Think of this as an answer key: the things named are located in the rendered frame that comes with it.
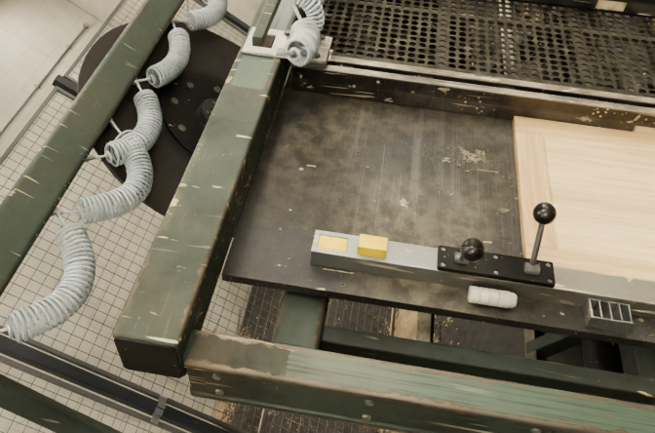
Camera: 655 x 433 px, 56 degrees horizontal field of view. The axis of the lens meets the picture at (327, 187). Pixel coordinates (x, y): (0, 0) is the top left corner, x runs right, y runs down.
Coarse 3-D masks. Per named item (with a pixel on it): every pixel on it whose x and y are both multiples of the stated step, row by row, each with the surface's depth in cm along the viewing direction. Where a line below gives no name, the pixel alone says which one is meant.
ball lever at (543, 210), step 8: (536, 208) 103; (544, 208) 102; (552, 208) 102; (536, 216) 103; (544, 216) 102; (552, 216) 102; (544, 224) 104; (536, 240) 105; (536, 248) 105; (536, 256) 106; (528, 264) 106; (536, 264) 107; (528, 272) 106; (536, 272) 106
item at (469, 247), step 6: (468, 240) 97; (474, 240) 97; (480, 240) 97; (462, 246) 97; (468, 246) 96; (474, 246) 96; (480, 246) 96; (456, 252) 108; (462, 252) 97; (468, 252) 96; (474, 252) 96; (480, 252) 96; (456, 258) 107; (462, 258) 105; (468, 258) 97; (474, 258) 96; (480, 258) 97
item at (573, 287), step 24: (336, 264) 110; (360, 264) 109; (384, 264) 108; (408, 264) 108; (432, 264) 108; (504, 288) 108; (528, 288) 107; (552, 288) 106; (576, 288) 106; (600, 288) 106; (624, 288) 107; (648, 288) 107; (648, 312) 106
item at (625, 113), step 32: (288, 32) 142; (320, 64) 140; (352, 64) 143; (384, 64) 143; (352, 96) 145; (384, 96) 143; (416, 96) 142; (448, 96) 140; (480, 96) 139; (512, 96) 138; (544, 96) 138; (576, 96) 140; (608, 96) 139; (608, 128) 140
